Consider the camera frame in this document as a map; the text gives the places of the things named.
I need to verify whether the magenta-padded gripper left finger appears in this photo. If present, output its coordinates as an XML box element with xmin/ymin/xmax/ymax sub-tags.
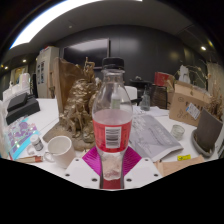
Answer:
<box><xmin>63</xmin><ymin>146</ymin><xmax>102</xmax><ymax>190</ymax></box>

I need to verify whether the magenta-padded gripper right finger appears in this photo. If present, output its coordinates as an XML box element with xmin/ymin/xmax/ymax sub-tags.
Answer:
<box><xmin>121</xmin><ymin>146</ymin><xmax>163</xmax><ymax>190</ymax></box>

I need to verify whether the clear red-label drink bottle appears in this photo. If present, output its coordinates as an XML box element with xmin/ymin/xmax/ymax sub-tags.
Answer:
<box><xmin>91</xmin><ymin>56</ymin><xmax>134</xmax><ymax>190</ymax></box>

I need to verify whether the white mug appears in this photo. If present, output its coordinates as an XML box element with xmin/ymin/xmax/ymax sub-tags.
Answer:
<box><xmin>43</xmin><ymin>135</ymin><xmax>77</xmax><ymax>169</ymax></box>

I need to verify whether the light plywood board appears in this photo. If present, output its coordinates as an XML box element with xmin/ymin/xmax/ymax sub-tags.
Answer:
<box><xmin>153</xmin><ymin>154</ymin><xmax>205</xmax><ymax>178</ymax></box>

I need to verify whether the open grey printed magazine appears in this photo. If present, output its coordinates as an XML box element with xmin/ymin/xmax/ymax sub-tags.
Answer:
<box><xmin>128</xmin><ymin>113</ymin><xmax>184</xmax><ymax>163</ymax></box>

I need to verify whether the small yellow label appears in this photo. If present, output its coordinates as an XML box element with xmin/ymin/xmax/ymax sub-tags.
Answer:
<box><xmin>176</xmin><ymin>153</ymin><xmax>192</xmax><ymax>162</ymax></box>

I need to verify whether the small glass jar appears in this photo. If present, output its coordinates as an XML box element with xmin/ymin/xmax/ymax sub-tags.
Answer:
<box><xmin>170</xmin><ymin>124</ymin><xmax>186</xmax><ymax>141</ymax></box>

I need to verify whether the small white-lidded jar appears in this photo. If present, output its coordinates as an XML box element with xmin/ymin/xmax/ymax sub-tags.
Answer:
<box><xmin>29</xmin><ymin>134</ymin><xmax>44</xmax><ymax>152</ymax></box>

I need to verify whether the wooden stick with red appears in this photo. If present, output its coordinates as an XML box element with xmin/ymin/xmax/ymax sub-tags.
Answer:
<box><xmin>14</xmin><ymin>154</ymin><xmax>44</xmax><ymax>164</ymax></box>

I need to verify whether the grey plant saucer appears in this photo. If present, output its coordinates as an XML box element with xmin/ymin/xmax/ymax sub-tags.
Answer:
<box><xmin>190</xmin><ymin>129</ymin><xmax>214</xmax><ymax>158</ymax></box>

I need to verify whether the dark spray bottle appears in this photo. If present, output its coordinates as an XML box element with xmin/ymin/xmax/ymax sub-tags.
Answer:
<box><xmin>139</xmin><ymin>84</ymin><xmax>152</xmax><ymax>112</ymax></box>

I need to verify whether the dark brown box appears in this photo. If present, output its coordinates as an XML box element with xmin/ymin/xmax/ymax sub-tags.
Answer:
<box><xmin>150</xmin><ymin>84</ymin><xmax>169</xmax><ymax>110</ymax></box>

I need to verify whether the green-label white spray bottle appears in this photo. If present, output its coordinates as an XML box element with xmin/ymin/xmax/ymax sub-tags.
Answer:
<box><xmin>109</xmin><ymin>83</ymin><xmax>122</xmax><ymax>109</ymax></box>

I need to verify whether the brown cardboard box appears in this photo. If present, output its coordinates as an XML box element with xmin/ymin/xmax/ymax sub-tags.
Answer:
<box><xmin>168</xmin><ymin>79</ymin><xmax>213</xmax><ymax>128</ymax></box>

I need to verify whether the white chair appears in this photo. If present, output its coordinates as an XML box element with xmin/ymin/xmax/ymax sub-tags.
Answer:
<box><xmin>124</xmin><ymin>85</ymin><xmax>138</xmax><ymax>101</ymax></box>

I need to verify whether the large black box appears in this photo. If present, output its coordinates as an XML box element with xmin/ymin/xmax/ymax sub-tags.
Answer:
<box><xmin>5</xmin><ymin>98</ymin><xmax>41</xmax><ymax>126</ymax></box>

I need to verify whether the white framed canvas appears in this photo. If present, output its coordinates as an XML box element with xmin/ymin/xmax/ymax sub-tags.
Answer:
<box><xmin>0</xmin><ymin>99</ymin><xmax>9</xmax><ymax>158</ymax></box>

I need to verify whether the red box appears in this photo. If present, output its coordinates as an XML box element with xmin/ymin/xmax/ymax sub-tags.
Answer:
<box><xmin>153</xmin><ymin>71</ymin><xmax>175</xmax><ymax>88</ymax></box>

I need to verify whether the small black box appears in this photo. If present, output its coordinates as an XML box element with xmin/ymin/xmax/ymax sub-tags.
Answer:
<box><xmin>6</xmin><ymin>92</ymin><xmax>29</xmax><ymax>113</ymax></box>

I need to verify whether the white plaster statue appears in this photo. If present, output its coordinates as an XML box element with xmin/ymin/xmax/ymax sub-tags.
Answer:
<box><xmin>178</xmin><ymin>64</ymin><xmax>191</xmax><ymax>84</ymax></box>

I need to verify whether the white foam block stack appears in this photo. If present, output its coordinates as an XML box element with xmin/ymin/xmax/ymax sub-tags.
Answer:
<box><xmin>1</xmin><ymin>72</ymin><xmax>32</xmax><ymax>103</ymax></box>

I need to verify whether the long ceiling light strip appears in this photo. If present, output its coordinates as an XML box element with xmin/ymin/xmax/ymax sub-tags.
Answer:
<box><xmin>9</xmin><ymin>0</ymin><xmax>144</xmax><ymax>50</ymax></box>

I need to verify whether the white tape ring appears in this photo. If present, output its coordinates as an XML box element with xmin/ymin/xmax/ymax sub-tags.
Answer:
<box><xmin>26</xmin><ymin>145</ymin><xmax>37</xmax><ymax>156</ymax></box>

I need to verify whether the black wall screen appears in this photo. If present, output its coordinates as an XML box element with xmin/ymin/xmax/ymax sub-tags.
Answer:
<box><xmin>62</xmin><ymin>38</ymin><xmax>111</xmax><ymax>69</ymax></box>

